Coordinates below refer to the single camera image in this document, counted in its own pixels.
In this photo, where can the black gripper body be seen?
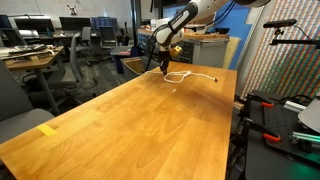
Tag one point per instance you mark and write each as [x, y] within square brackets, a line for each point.
[164, 55]

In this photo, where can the black tripod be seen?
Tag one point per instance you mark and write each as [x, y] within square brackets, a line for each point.
[151, 53]

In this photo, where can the grey bin with cardboard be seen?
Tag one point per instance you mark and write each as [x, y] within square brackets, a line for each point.
[133, 66]

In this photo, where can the long workbench with drawers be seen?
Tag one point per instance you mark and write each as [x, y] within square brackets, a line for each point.
[200, 50]

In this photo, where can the blue stool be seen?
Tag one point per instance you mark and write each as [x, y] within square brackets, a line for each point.
[121, 51]

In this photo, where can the dark office chair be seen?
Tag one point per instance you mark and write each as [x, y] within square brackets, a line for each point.
[107, 35]

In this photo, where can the grey armrest office chair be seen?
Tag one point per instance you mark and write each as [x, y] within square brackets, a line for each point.
[78, 66]

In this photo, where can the black computer monitor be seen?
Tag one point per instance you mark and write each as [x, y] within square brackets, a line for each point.
[35, 26]
[75, 24]

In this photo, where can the wooden office desk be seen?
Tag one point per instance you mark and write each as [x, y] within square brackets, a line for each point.
[33, 61]

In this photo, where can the yellow tape patch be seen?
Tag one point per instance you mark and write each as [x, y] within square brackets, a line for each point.
[46, 129]

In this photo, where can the aluminium extrusion bar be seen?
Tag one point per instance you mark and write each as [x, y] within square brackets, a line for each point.
[295, 106]
[305, 137]

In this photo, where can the black robot cart platform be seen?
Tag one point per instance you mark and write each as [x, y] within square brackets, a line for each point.
[266, 160]

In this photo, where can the grey fabric office chair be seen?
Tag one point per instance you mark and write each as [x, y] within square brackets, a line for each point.
[20, 120]

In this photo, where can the wrist camera with yellow mount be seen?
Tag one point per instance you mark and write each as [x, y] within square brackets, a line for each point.
[175, 51]

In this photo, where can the black bar camera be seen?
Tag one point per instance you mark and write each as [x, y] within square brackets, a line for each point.
[280, 23]

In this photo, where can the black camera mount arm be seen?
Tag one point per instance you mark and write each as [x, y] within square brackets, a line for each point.
[293, 42]

